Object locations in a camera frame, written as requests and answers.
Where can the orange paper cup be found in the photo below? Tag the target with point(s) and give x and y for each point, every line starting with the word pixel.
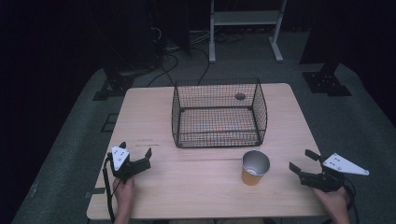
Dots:
pixel 252 174

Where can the black stand base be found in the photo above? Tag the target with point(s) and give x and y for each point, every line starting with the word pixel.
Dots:
pixel 116 84
pixel 327 82

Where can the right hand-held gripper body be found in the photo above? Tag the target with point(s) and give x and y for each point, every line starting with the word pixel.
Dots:
pixel 330 179

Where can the white metal stand frame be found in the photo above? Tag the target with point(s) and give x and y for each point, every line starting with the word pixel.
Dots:
pixel 246 18

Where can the person's right hand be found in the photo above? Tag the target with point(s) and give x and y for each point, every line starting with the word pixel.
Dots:
pixel 333 200

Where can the dark round table grommet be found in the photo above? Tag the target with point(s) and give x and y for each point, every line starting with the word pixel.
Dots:
pixel 240 96

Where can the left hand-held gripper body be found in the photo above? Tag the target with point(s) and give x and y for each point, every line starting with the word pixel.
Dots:
pixel 127 168

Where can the person's left hand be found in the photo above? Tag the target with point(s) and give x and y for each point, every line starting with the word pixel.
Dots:
pixel 125 190

